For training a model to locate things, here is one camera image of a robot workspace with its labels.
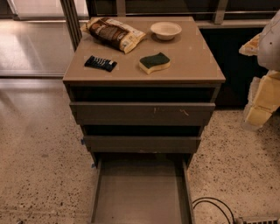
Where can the grey three-drawer cabinet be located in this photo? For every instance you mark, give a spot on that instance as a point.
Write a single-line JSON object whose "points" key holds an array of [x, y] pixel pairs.
{"points": [[142, 86]]}

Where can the open bottom grey drawer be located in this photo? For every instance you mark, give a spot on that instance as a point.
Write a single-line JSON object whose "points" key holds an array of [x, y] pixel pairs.
{"points": [[142, 192]]}

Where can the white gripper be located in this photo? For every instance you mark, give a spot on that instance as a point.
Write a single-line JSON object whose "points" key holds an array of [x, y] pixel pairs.
{"points": [[270, 46]]}

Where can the top grey drawer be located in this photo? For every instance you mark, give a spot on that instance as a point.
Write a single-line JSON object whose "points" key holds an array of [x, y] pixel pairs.
{"points": [[142, 113]]}

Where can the green and yellow sponge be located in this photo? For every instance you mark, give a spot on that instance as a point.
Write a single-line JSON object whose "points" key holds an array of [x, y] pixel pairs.
{"points": [[154, 63]]}

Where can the dark blue snack bar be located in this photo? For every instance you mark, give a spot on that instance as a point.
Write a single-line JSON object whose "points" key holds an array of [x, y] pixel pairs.
{"points": [[100, 63]]}

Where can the middle grey drawer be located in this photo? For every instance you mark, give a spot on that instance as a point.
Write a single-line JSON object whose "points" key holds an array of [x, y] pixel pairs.
{"points": [[143, 144]]}

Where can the blue tape pieces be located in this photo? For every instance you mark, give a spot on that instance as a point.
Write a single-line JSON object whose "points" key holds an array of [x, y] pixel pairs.
{"points": [[89, 152]]}

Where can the metal window frame post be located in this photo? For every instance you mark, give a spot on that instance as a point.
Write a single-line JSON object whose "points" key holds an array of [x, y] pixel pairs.
{"points": [[72, 22]]}

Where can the floor vent grille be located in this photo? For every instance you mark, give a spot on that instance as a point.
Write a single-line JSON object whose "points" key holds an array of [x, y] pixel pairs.
{"points": [[257, 220]]}

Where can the white bowl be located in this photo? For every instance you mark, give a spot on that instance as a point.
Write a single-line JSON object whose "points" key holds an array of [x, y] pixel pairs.
{"points": [[166, 30]]}

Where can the brown and white snack bag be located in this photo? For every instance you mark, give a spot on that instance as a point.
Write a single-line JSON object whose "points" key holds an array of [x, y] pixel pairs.
{"points": [[114, 33]]}

